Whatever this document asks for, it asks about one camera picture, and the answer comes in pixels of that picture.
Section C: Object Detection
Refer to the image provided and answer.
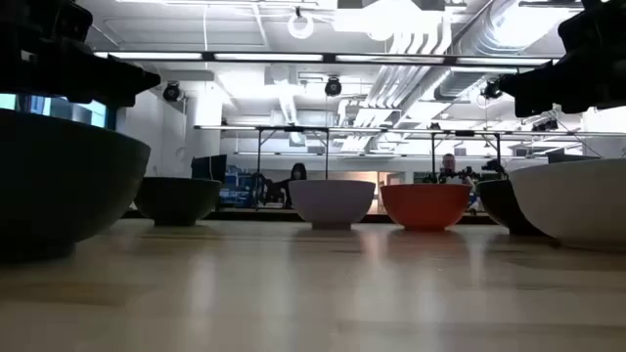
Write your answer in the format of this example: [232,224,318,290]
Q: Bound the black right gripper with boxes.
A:
[498,43,601,118]

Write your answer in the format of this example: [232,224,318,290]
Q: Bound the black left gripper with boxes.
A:
[61,42,161,108]

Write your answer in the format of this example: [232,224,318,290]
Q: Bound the black bowl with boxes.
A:
[0,108,152,260]
[133,176,223,228]
[475,179,544,237]

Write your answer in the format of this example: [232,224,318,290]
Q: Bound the white bowl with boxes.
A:
[508,157,626,250]

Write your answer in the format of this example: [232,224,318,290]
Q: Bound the orange bowl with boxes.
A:
[380,183,473,232]

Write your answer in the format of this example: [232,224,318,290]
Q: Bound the lavender bowl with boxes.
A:
[288,179,377,232]

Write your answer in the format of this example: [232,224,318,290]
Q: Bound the large glass window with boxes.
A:
[0,92,108,129]

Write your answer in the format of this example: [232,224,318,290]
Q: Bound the black computer monitor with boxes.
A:
[546,150,602,165]
[190,154,229,183]

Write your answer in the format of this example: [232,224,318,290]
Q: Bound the person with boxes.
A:
[436,153,476,187]
[266,162,309,209]

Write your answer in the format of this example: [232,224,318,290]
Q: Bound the silver ventilation duct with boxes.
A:
[432,0,583,102]

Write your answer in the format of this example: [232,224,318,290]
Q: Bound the black background rig frame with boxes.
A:
[254,125,330,209]
[429,129,503,185]

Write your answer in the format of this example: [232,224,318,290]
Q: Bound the white ring light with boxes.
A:
[287,10,315,40]

